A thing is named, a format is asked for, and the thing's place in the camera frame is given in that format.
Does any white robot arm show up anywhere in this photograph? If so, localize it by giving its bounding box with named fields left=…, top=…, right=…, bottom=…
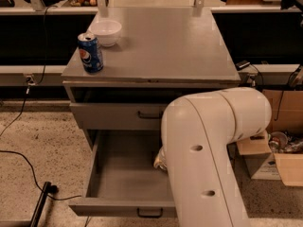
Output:
left=161, top=87, right=272, bottom=227

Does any grey drawer cabinet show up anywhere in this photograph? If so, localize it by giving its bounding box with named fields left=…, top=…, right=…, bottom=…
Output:
left=62, top=8, right=240, bottom=144

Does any closed grey top drawer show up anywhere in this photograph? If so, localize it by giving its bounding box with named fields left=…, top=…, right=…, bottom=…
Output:
left=70, top=103, right=166, bottom=130

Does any blue pepsi can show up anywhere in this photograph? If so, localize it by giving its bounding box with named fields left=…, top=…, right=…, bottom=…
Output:
left=78, top=32, right=103, bottom=74

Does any open grey middle drawer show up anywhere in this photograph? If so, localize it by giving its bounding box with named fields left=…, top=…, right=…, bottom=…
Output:
left=69, top=131, right=176, bottom=218

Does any white ceramic bowl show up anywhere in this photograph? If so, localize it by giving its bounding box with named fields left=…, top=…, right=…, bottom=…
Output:
left=89, top=19, right=122, bottom=47

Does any small black device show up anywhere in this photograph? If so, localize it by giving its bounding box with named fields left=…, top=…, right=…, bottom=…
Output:
left=235, top=61, right=250, bottom=70

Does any black metal stand leg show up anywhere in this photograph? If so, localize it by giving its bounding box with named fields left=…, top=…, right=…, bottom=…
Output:
left=29, top=182, right=58, bottom=227

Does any cardboard box with cans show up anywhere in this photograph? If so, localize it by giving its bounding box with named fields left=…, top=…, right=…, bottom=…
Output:
left=237, top=90, right=303, bottom=186

